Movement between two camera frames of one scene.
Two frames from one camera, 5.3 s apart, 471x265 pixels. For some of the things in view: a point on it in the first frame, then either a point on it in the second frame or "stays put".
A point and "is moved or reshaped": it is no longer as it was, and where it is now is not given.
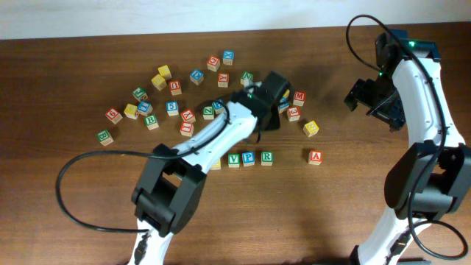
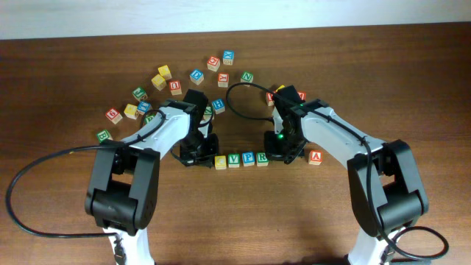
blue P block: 248,157 stays put
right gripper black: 363,96 → 281,152
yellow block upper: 165,71 stays put
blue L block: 144,108 stays put
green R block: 266,158 is moved or reshaped
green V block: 234,160 stays put
